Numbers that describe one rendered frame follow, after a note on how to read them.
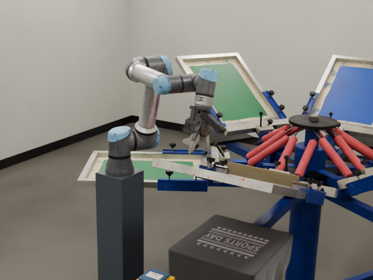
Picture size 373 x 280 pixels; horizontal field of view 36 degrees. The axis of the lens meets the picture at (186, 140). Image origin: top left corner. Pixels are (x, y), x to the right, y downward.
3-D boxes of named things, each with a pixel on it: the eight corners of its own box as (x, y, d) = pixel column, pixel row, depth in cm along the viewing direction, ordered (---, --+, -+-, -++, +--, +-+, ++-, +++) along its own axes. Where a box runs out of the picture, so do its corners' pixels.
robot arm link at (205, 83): (211, 71, 240) (222, 71, 232) (207, 97, 240) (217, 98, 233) (195, 68, 236) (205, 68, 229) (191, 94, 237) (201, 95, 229)
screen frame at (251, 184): (271, 193, 231) (273, 184, 231) (151, 166, 259) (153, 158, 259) (321, 202, 300) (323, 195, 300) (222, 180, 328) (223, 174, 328)
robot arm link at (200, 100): (216, 98, 236) (207, 96, 229) (215, 109, 236) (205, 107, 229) (200, 96, 240) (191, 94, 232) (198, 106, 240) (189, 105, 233)
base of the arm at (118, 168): (99, 172, 297) (98, 154, 294) (117, 164, 309) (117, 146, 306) (121, 178, 289) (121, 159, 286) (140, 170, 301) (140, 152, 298)
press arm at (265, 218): (225, 270, 270) (226, 259, 269) (214, 266, 273) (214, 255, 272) (312, 189, 373) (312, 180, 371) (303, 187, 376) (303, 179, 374)
